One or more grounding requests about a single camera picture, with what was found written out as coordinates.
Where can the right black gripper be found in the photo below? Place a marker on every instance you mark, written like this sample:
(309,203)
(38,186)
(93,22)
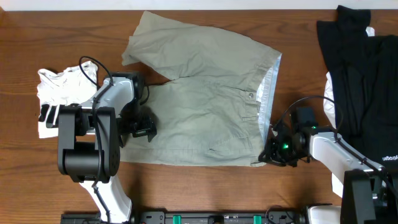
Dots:
(269,154)

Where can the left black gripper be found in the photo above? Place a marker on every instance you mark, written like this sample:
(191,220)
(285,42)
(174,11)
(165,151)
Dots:
(144,128)

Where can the khaki green shorts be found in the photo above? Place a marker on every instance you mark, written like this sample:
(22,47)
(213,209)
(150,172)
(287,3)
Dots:
(215,108)

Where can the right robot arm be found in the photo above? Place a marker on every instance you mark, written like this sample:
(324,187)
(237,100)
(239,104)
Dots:
(369,190)

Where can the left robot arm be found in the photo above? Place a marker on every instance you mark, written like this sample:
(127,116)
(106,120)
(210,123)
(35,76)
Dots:
(90,136)

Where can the folded white printed t-shirt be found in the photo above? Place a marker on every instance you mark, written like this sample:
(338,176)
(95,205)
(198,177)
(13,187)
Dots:
(74,85)

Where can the black garment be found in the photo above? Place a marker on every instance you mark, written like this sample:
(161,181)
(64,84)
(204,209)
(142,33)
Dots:
(363,72)

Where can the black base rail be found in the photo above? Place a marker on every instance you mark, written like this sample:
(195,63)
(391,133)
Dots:
(269,217)

